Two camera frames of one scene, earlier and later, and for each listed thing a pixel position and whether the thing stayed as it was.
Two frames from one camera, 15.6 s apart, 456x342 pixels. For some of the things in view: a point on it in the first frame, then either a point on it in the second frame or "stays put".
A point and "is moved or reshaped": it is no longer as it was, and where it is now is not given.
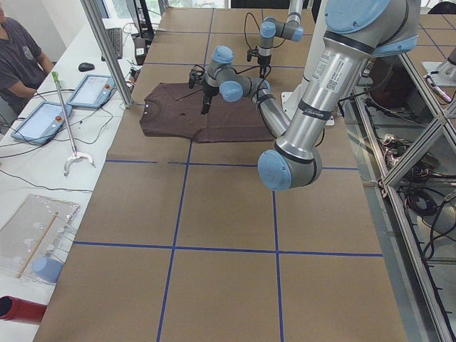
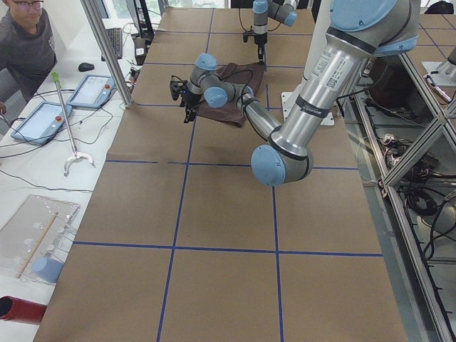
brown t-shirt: (174, 110) is moved or reshaped
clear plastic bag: (34, 241) stays put
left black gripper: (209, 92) → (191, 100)
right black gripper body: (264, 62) → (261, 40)
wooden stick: (28, 258) stays put
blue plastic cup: (47, 268) stays put
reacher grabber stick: (56, 78) stays put
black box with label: (140, 47) stays put
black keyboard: (115, 36) stays put
